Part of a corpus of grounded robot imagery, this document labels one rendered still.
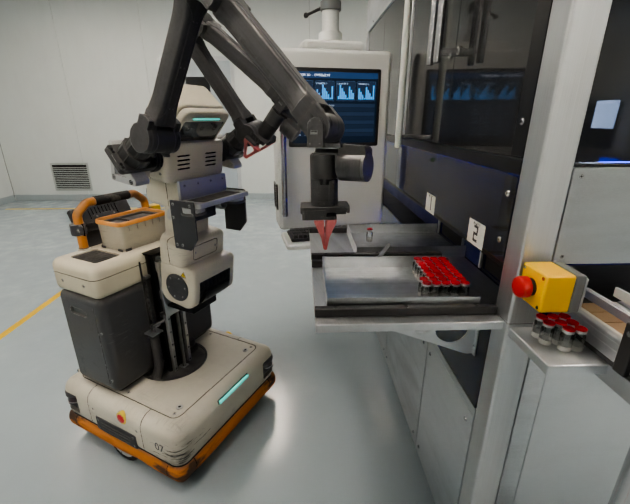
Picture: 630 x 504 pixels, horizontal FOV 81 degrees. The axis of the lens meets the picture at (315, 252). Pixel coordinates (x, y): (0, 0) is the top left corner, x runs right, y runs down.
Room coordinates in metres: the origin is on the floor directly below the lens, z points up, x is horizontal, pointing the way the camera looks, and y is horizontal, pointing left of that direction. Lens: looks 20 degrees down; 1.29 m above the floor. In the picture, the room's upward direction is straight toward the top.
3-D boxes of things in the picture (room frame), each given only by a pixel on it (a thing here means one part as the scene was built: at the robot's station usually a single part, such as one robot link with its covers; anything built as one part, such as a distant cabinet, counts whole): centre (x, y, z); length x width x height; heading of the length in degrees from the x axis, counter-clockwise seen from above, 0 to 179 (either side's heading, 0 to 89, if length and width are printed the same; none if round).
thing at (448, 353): (1.72, -0.37, 0.73); 1.98 x 0.01 x 0.25; 2
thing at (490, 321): (1.03, -0.23, 0.87); 0.70 x 0.48 x 0.02; 2
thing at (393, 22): (1.94, -0.37, 1.50); 0.49 x 0.01 x 0.59; 2
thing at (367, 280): (0.86, -0.19, 0.90); 0.34 x 0.26 x 0.04; 91
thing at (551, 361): (0.60, -0.47, 0.87); 0.14 x 0.13 x 0.02; 92
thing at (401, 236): (1.20, -0.29, 0.90); 0.34 x 0.26 x 0.04; 92
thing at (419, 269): (0.86, -0.28, 0.90); 0.18 x 0.02 x 0.05; 1
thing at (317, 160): (0.77, -0.02, 1.19); 0.07 x 0.06 x 0.07; 60
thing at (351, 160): (0.76, -0.06, 1.23); 0.11 x 0.09 x 0.12; 60
